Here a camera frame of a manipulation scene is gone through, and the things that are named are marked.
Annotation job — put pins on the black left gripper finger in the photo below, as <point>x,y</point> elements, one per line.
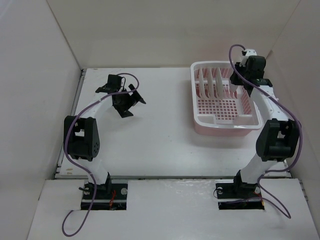
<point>136,98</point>
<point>124,113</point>

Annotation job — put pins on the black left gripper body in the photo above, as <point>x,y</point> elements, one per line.
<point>125,101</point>

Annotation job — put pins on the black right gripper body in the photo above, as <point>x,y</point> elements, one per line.
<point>242,70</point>

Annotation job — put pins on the green red rimmed plate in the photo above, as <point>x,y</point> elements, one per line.
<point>219,83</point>

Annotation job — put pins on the white plate grey floral emblem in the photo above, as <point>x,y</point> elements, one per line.
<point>210,83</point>

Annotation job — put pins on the orange sunburst plate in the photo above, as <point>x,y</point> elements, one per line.
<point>233,88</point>
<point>201,84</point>

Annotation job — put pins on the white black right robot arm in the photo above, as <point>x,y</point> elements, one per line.
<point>278,138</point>

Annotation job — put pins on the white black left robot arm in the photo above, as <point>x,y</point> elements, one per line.
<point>81,140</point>

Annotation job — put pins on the white pink dish rack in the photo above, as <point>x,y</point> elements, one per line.
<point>235,115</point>

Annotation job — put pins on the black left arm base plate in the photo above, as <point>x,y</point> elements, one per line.
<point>114,199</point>

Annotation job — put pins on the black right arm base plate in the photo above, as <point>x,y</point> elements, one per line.
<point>236,197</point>

